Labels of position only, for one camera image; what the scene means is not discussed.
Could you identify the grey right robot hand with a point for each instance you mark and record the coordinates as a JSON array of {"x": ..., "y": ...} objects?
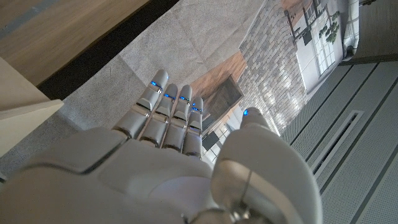
[{"x": 140, "y": 180}]

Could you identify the printed room backdrop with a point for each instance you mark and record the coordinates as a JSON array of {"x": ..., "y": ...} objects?
[{"x": 186, "y": 37}]

